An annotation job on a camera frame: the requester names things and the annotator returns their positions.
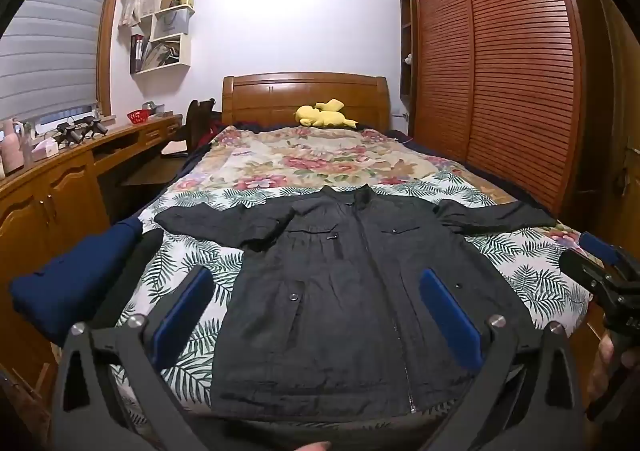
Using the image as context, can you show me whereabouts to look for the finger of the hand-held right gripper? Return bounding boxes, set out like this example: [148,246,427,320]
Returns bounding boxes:
[578,231,640,277]
[559,248,640,314]

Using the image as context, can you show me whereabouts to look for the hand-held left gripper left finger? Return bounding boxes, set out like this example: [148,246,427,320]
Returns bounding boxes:
[50,265,216,451]

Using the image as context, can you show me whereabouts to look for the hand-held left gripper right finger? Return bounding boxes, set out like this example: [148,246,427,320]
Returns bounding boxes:
[419,268,586,451]

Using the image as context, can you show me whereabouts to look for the black jacket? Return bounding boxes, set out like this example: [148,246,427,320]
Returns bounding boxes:
[154,184,558,419]

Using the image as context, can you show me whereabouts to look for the person's right hand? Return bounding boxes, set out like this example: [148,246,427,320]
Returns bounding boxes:
[587,331,640,403]

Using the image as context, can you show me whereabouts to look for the palm leaf bedsheet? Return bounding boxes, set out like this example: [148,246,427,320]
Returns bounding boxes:
[107,171,596,432]

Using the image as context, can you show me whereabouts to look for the navy blue bedsheet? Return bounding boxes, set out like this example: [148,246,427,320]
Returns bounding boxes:
[9,216,163,347]

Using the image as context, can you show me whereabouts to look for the wooden desk with cabinets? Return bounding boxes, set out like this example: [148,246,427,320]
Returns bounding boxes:
[0,114,188,382]

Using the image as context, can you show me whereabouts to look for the wooden louvered wardrobe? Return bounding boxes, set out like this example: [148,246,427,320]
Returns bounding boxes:
[399,0,640,242]

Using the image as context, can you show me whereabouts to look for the dark chair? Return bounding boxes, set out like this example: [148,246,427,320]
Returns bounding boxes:
[167,98,217,154]

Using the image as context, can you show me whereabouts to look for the black clamp tool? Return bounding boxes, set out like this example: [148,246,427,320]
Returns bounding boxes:
[52,121,81,148]
[77,116,108,139]

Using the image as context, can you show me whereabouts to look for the floral quilt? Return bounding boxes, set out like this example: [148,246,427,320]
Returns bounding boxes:
[197,125,481,197]

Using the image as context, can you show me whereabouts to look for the pink tissue box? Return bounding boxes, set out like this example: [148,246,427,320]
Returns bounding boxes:
[31,138,61,161]

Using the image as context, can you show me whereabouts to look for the wooden bed headboard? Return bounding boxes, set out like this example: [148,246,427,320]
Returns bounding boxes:
[221,72,392,132]

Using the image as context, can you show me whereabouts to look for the pink vase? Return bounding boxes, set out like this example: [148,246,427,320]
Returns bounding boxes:
[0,118,26,174]

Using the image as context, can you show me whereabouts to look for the yellow plush toy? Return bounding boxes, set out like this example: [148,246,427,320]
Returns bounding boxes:
[294,98,358,130]

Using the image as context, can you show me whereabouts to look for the black binder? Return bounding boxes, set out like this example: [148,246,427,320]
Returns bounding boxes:
[130,34,146,74]

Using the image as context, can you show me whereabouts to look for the grey bag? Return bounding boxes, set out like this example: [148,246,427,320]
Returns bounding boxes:
[155,11,190,40]

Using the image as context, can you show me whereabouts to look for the grey window blind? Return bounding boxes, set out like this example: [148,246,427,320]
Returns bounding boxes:
[0,0,113,122]

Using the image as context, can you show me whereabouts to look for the white wall shelf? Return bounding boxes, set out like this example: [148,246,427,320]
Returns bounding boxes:
[130,0,197,76]

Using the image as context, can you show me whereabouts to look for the wooden window frame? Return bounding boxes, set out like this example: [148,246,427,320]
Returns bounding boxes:
[92,0,129,118]

